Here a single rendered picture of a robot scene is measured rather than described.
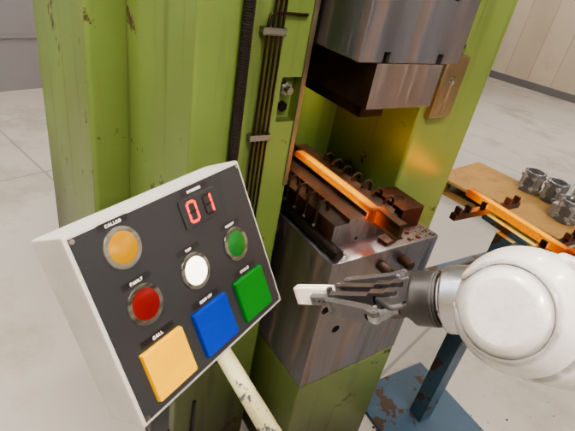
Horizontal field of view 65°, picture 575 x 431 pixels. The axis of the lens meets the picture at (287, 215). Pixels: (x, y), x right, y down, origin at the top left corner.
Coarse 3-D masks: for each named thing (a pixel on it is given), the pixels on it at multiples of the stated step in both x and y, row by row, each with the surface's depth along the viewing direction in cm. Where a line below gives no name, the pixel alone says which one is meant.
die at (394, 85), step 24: (312, 48) 104; (312, 72) 106; (336, 72) 99; (360, 72) 93; (384, 72) 91; (408, 72) 94; (432, 72) 98; (360, 96) 94; (384, 96) 94; (408, 96) 98; (432, 96) 102
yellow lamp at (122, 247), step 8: (120, 232) 59; (128, 232) 60; (112, 240) 58; (120, 240) 59; (128, 240) 60; (136, 240) 61; (112, 248) 58; (120, 248) 59; (128, 248) 60; (136, 248) 61; (112, 256) 58; (120, 256) 59; (128, 256) 60
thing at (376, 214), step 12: (300, 156) 134; (312, 156) 134; (324, 168) 128; (336, 180) 123; (348, 192) 119; (360, 204) 116; (372, 204) 115; (372, 216) 112; (384, 216) 110; (396, 216) 109; (384, 228) 111; (396, 228) 108
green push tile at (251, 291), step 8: (248, 272) 79; (256, 272) 80; (240, 280) 76; (248, 280) 78; (256, 280) 79; (264, 280) 81; (240, 288) 76; (248, 288) 78; (256, 288) 79; (264, 288) 81; (240, 296) 76; (248, 296) 78; (256, 296) 79; (264, 296) 81; (240, 304) 76; (248, 304) 77; (256, 304) 79; (264, 304) 81; (248, 312) 77; (256, 312) 79; (248, 320) 77
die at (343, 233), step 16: (304, 144) 146; (320, 160) 137; (304, 176) 126; (320, 176) 126; (288, 192) 123; (304, 192) 120; (320, 192) 119; (336, 192) 121; (368, 192) 124; (304, 208) 118; (320, 208) 114; (336, 208) 114; (352, 208) 115; (320, 224) 113; (336, 224) 109; (352, 224) 111; (368, 224) 115; (336, 240) 112; (352, 240) 115
